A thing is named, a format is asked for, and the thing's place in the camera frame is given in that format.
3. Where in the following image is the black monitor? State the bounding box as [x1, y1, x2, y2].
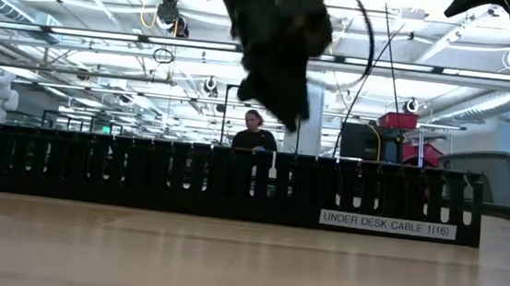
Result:
[338, 120, 407, 165]

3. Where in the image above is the black slotted cable raceway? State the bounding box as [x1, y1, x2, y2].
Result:
[0, 122, 488, 250]

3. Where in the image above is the person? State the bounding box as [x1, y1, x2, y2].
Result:
[230, 107, 282, 154]

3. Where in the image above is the black left camera cable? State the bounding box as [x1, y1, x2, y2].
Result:
[305, 0, 380, 99]

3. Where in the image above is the black gantry frame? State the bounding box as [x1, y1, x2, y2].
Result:
[219, 82, 306, 156]

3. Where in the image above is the yellow hanging cord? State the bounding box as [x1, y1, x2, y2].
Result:
[362, 122, 385, 163]

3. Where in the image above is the white ring hose reel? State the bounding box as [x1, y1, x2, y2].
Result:
[201, 75, 220, 98]
[402, 96, 421, 114]

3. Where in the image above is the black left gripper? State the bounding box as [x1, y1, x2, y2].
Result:
[186, 0, 338, 137]

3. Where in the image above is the red storage bin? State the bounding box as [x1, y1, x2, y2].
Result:
[377, 110, 421, 132]
[400, 140, 445, 170]

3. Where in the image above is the silver ventilation duct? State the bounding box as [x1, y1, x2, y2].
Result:
[425, 74, 510, 133]
[0, 0, 65, 46]

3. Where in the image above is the white pillar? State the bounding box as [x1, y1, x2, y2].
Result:
[281, 78, 328, 158]

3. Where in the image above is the black ceiling cable reel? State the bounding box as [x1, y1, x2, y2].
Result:
[153, 0, 194, 40]

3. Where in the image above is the long ceiling light strip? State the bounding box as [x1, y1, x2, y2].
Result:
[0, 20, 510, 83]

